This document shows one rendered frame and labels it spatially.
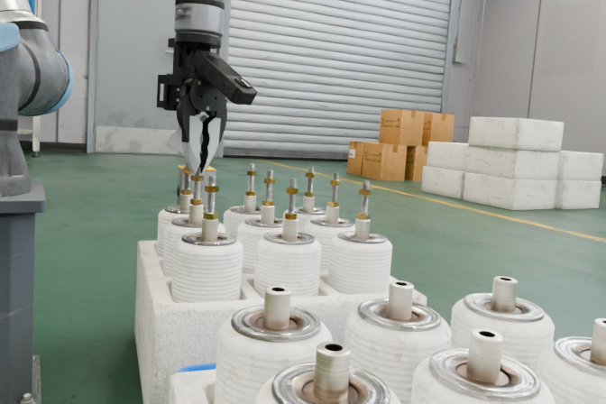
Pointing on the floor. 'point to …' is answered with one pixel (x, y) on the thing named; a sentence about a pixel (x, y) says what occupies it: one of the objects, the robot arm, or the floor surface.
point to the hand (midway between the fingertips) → (201, 165)
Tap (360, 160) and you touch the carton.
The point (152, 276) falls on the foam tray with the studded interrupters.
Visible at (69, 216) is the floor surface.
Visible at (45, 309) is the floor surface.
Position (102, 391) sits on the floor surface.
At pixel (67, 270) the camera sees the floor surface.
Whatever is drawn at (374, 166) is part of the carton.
